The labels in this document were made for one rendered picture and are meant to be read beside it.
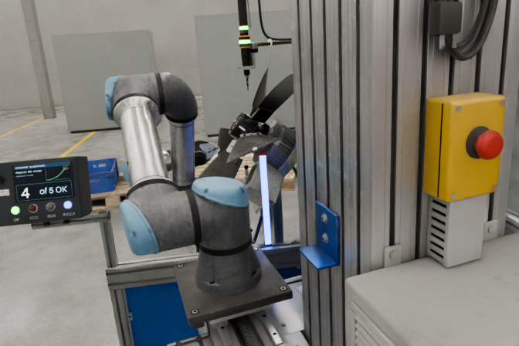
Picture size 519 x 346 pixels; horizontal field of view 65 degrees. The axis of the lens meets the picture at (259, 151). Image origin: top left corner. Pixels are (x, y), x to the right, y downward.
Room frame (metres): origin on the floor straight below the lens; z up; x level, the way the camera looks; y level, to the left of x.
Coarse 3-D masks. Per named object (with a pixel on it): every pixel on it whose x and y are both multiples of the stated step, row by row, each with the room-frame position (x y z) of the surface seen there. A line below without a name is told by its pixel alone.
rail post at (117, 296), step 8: (112, 296) 1.22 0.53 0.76; (120, 296) 1.22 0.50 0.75; (112, 304) 1.22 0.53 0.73; (120, 304) 1.22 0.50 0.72; (120, 312) 1.22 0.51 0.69; (120, 320) 1.23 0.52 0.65; (120, 328) 1.22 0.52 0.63; (128, 328) 1.23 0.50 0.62; (120, 336) 1.22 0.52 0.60; (128, 336) 1.22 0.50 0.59; (120, 344) 1.22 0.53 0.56; (128, 344) 1.22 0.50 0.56
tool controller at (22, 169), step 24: (0, 168) 1.17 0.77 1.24; (24, 168) 1.18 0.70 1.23; (48, 168) 1.18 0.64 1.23; (72, 168) 1.19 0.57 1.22; (0, 192) 1.15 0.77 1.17; (48, 192) 1.16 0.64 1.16; (72, 192) 1.17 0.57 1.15; (0, 216) 1.14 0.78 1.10; (24, 216) 1.14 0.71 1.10; (48, 216) 1.15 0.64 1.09; (72, 216) 1.15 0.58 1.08
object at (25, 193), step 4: (28, 184) 1.17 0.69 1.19; (32, 184) 1.17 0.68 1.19; (16, 188) 1.16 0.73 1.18; (20, 188) 1.16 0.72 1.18; (24, 188) 1.16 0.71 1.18; (28, 188) 1.16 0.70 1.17; (32, 188) 1.16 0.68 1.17; (16, 192) 1.16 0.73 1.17; (20, 192) 1.16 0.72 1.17; (24, 192) 1.16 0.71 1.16; (28, 192) 1.16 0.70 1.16; (32, 192) 1.16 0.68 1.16; (20, 196) 1.16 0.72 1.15; (24, 196) 1.16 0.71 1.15; (28, 196) 1.16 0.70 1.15; (32, 196) 1.16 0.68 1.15; (20, 200) 1.15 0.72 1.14; (24, 200) 1.15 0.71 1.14; (28, 200) 1.15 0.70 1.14
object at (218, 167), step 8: (224, 152) 1.72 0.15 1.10; (216, 160) 1.71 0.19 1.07; (224, 160) 1.69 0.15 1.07; (240, 160) 1.67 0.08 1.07; (208, 168) 1.71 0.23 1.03; (216, 168) 1.68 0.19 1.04; (224, 168) 1.67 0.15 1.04; (232, 168) 1.66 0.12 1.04; (200, 176) 1.71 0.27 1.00; (208, 176) 1.68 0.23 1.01; (216, 176) 1.66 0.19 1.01; (224, 176) 1.64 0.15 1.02; (232, 176) 1.63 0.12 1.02
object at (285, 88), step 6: (288, 78) 1.59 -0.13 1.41; (282, 84) 1.62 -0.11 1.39; (288, 84) 1.66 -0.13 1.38; (276, 90) 1.64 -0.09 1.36; (282, 90) 1.67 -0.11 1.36; (288, 90) 1.70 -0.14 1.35; (270, 96) 1.65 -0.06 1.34; (276, 96) 1.68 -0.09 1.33; (282, 96) 1.71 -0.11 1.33; (288, 96) 1.73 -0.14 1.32; (264, 102) 1.67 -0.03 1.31; (270, 102) 1.70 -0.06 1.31; (276, 102) 1.72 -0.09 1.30; (282, 102) 1.74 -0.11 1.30; (264, 108) 1.71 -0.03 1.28; (270, 108) 1.73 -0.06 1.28; (276, 108) 1.75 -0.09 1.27
